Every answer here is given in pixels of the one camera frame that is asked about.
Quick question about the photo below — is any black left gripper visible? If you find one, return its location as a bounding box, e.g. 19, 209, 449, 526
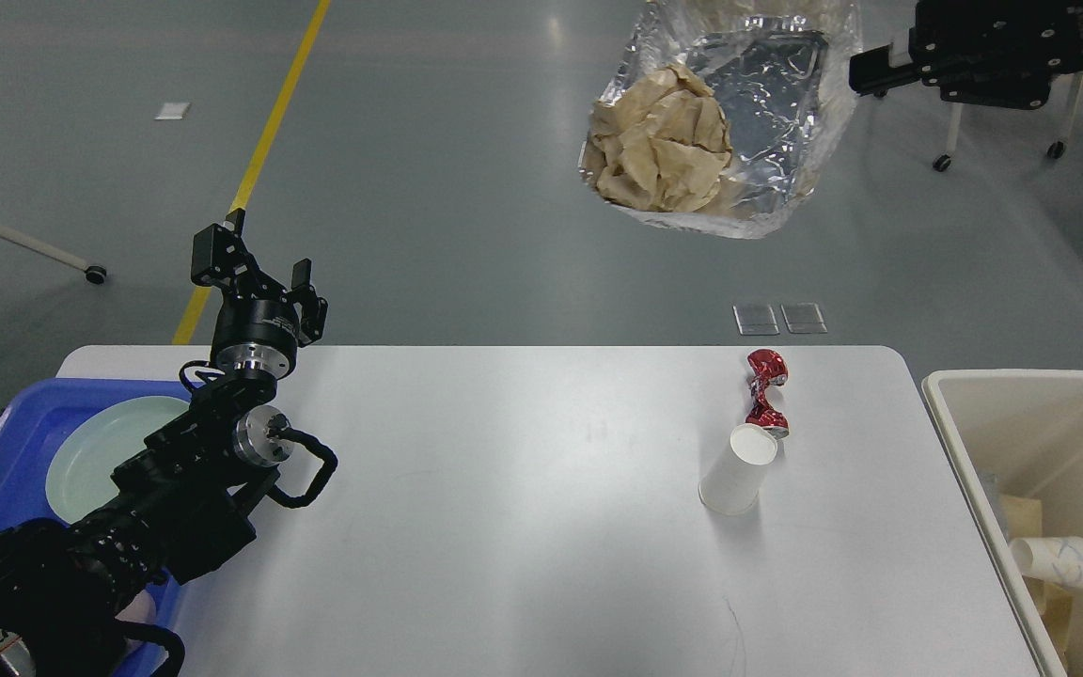
190, 209, 328, 380

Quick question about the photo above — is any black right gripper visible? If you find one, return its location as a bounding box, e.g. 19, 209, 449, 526
848, 1, 1083, 110

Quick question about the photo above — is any silver foil tray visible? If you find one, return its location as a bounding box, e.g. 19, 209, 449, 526
596, 1, 861, 240

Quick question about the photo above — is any brown paper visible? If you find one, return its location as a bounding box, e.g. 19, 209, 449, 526
583, 63, 734, 212

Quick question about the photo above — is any light green plate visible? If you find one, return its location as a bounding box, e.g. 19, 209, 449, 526
44, 396, 190, 524

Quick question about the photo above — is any crushed red can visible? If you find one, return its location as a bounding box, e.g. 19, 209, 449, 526
746, 348, 790, 440

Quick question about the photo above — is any brown paper bag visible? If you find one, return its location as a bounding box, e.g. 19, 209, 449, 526
999, 494, 1074, 653

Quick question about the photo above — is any white paper bowl cup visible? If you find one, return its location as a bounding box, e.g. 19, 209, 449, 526
1009, 536, 1083, 590

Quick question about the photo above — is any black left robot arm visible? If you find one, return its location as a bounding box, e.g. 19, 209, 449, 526
0, 209, 338, 676

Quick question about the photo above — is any grey office chair right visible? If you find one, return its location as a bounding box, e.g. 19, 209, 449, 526
932, 71, 1083, 173

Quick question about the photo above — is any right floor outlet plate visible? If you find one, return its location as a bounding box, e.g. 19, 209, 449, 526
779, 303, 828, 335

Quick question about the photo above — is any floor outlet plate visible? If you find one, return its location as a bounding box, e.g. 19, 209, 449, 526
779, 303, 828, 335
733, 304, 781, 336

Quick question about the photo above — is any left floor outlet plate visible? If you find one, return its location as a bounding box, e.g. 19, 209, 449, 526
733, 304, 781, 336

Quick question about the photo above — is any blue plastic tray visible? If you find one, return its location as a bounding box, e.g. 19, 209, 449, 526
0, 378, 190, 530

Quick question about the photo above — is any beige plastic bin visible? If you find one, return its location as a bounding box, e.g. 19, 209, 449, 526
921, 369, 1083, 676

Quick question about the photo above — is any small beige cup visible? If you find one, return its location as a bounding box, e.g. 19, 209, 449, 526
699, 424, 779, 517

